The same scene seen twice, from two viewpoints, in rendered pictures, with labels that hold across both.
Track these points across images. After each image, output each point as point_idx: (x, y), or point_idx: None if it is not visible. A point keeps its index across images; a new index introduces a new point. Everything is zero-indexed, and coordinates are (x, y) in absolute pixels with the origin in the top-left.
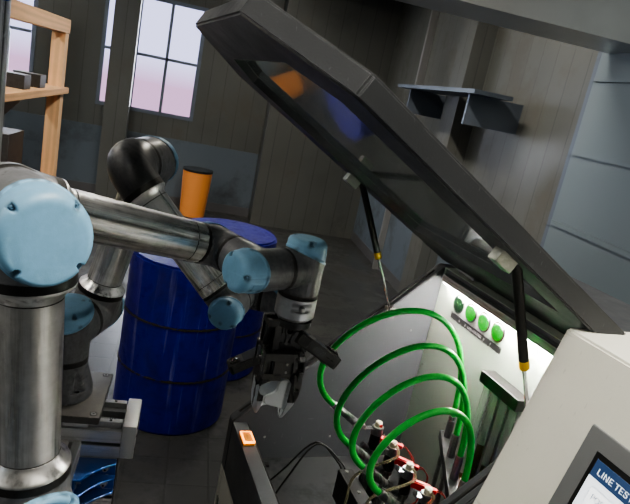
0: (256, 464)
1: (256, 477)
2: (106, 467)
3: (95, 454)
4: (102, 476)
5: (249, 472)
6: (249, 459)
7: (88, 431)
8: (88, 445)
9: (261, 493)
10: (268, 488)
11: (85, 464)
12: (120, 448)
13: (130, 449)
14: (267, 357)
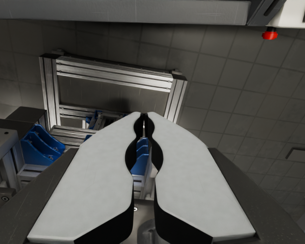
0: (6, 5)
1: (38, 14)
2: (33, 146)
3: (21, 156)
4: (34, 140)
5: (25, 19)
6: None
7: (9, 178)
8: (17, 167)
9: (71, 16)
10: (59, 2)
11: (34, 160)
12: (13, 145)
13: (11, 138)
14: None
